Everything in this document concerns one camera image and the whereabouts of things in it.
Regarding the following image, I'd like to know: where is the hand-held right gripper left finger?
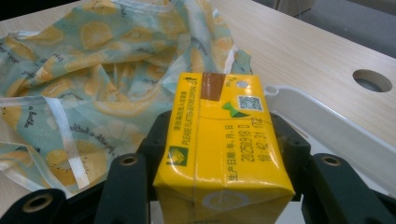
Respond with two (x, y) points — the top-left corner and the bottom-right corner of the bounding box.
(135, 109), (174, 202)

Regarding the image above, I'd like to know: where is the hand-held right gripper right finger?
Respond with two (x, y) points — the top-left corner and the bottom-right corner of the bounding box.
(269, 111), (313, 203)

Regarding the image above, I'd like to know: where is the white plastic tray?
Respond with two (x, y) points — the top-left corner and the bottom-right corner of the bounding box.
(148, 84), (396, 224)

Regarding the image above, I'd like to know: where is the yellow drink carton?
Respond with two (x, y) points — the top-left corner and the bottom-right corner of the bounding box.
(152, 72), (296, 224)

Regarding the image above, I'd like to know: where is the lemon print fabric bag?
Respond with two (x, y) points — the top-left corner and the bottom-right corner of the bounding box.
(0, 0), (254, 200)

